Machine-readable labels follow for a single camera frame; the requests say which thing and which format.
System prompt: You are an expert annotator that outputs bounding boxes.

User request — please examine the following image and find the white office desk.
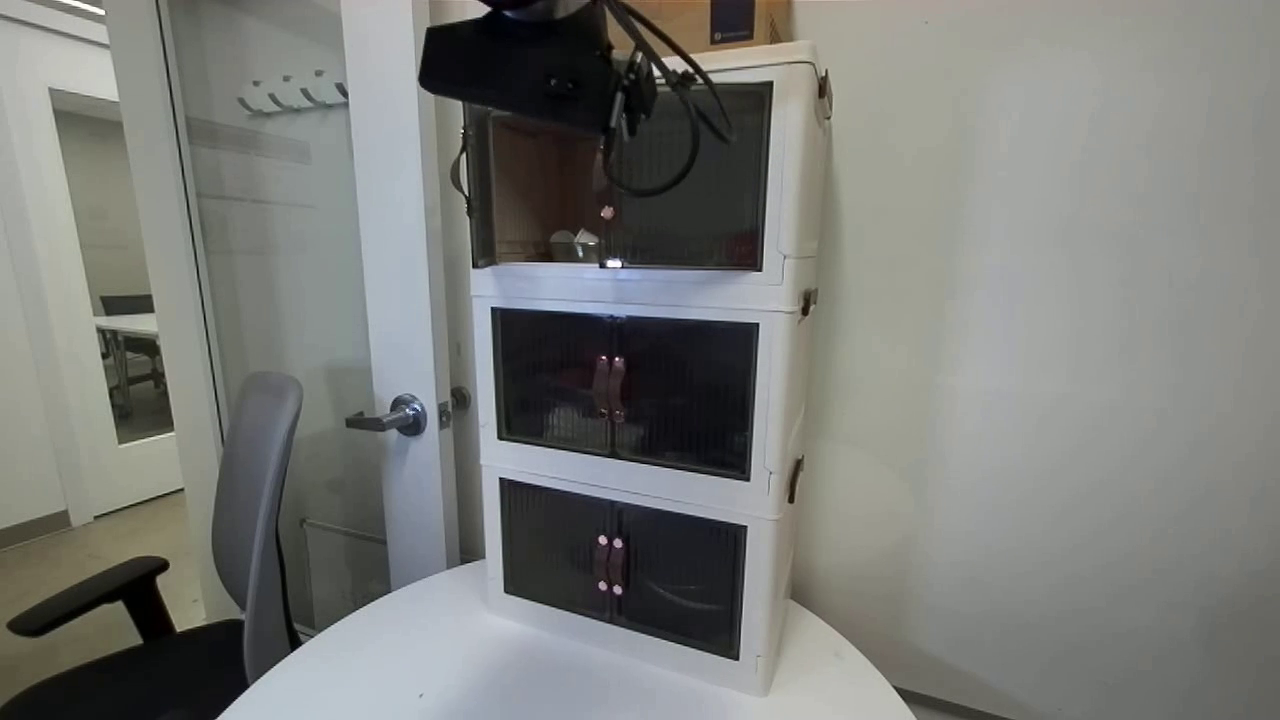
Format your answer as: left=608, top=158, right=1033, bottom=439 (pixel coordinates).
left=91, top=293, right=177, bottom=444

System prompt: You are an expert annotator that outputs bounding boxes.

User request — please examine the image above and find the small white object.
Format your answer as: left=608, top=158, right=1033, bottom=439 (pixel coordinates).
left=548, top=223, right=605, bottom=264

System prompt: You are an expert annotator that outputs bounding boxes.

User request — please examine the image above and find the white coat hook rack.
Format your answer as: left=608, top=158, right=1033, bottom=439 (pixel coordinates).
left=231, top=66, right=356, bottom=120

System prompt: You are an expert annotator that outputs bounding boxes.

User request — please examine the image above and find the tinted cabinet door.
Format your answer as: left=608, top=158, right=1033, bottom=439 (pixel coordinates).
left=605, top=494, right=752, bottom=662
left=455, top=113, right=500, bottom=270
left=591, top=74, right=775, bottom=277
left=495, top=477, right=615, bottom=622
left=494, top=309, right=615, bottom=461
left=608, top=314, right=760, bottom=482

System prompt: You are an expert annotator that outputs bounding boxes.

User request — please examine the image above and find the white stacked storage cabinet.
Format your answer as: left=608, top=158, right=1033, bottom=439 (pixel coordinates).
left=455, top=34, right=833, bottom=696

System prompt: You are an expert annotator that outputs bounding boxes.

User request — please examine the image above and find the silver door handle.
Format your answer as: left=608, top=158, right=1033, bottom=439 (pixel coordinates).
left=341, top=390, right=434, bottom=439

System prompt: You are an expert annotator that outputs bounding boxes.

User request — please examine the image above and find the gray mesh office chair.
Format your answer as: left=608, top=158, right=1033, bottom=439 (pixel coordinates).
left=0, top=366, right=307, bottom=720

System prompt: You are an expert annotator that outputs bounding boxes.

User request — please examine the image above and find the brown cardboard box with labels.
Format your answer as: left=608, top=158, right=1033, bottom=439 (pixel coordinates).
left=615, top=0, right=799, bottom=51

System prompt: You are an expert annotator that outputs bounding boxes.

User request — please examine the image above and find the white room door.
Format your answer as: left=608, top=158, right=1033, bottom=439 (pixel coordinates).
left=105, top=0, right=455, bottom=631

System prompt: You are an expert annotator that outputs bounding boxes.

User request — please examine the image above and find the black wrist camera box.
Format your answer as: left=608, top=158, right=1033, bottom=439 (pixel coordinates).
left=416, top=7, right=628, bottom=138

